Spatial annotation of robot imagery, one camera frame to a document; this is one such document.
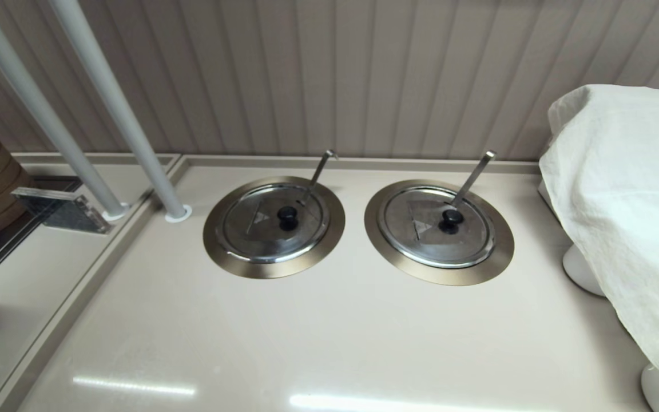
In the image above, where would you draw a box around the right ladle handle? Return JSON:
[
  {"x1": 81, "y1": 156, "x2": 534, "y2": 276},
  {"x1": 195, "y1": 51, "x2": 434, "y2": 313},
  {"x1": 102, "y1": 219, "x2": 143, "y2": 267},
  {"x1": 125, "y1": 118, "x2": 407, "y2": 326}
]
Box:
[{"x1": 451, "y1": 150, "x2": 497, "y2": 209}]

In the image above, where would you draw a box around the grey metal pole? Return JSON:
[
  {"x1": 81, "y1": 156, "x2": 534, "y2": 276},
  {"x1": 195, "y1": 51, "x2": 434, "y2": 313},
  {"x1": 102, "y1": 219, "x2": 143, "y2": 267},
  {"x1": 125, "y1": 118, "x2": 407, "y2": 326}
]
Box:
[
  {"x1": 49, "y1": 0, "x2": 193, "y2": 224},
  {"x1": 0, "y1": 0, "x2": 130, "y2": 222}
]

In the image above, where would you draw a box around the white cloth cover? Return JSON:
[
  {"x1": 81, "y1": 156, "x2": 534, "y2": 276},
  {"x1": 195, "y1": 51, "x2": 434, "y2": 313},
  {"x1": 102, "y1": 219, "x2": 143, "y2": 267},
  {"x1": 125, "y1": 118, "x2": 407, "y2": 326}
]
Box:
[{"x1": 539, "y1": 84, "x2": 659, "y2": 401}]

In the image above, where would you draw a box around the steel lid with black knob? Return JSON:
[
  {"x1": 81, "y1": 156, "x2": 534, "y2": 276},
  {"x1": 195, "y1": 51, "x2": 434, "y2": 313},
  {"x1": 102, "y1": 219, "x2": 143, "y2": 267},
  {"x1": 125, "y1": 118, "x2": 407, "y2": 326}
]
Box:
[
  {"x1": 376, "y1": 185, "x2": 496, "y2": 270},
  {"x1": 217, "y1": 182, "x2": 330, "y2": 264}
]

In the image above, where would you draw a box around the bronze round well rim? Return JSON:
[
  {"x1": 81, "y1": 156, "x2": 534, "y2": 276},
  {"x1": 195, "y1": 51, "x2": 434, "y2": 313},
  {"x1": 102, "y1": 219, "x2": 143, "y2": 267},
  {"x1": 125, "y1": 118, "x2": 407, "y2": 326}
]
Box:
[
  {"x1": 203, "y1": 176, "x2": 346, "y2": 280},
  {"x1": 364, "y1": 179, "x2": 515, "y2": 287}
]

